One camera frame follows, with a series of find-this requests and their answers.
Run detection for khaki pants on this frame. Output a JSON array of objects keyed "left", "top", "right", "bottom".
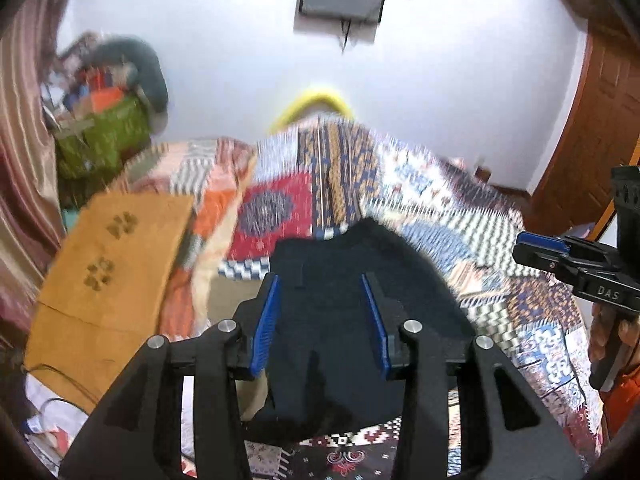
[{"left": 207, "top": 277, "right": 272, "bottom": 421}]

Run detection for grey pillow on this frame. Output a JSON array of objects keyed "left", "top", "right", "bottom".
[{"left": 92, "top": 35, "right": 168, "bottom": 111}]

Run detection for brown wooden door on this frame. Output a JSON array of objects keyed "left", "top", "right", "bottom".
[{"left": 530, "top": 25, "right": 640, "bottom": 236}]

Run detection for striped brown curtain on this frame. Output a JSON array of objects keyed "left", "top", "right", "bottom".
[{"left": 0, "top": 0, "right": 83, "bottom": 331}]

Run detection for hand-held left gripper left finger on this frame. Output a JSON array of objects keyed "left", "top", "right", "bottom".
[{"left": 59, "top": 272, "right": 283, "bottom": 480}]

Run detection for patchwork printed blanket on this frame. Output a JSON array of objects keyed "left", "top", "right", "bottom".
[{"left": 25, "top": 115, "right": 606, "bottom": 480}]

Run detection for person's right hand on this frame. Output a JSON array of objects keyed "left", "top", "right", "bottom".
[{"left": 588, "top": 305, "right": 640, "bottom": 377}]

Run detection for yellow curved cushion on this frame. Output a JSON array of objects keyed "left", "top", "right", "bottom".
[{"left": 270, "top": 87, "right": 353, "bottom": 133}]

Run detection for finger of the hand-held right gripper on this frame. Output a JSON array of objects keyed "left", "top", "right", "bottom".
[
  {"left": 512, "top": 246, "right": 577, "bottom": 272},
  {"left": 516, "top": 232, "right": 572, "bottom": 255}
]

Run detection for black pants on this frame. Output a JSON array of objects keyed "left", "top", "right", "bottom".
[{"left": 240, "top": 217, "right": 481, "bottom": 446}]

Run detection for wooden lap desk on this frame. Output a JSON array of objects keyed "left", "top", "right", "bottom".
[{"left": 24, "top": 192, "right": 195, "bottom": 413}]

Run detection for green flowered storage bag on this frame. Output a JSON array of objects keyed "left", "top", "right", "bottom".
[{"left": 52, "top": 92, "right": 153, "bottom": 181}]

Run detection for black cable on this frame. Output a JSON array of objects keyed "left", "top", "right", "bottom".
[{"left": 20, "top": 362, "right": 96, "bottom": 416}]

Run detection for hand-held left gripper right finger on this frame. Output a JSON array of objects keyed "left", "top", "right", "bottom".
[{"left": 360, "top": 272, "right": 586, "bottom": 480}]

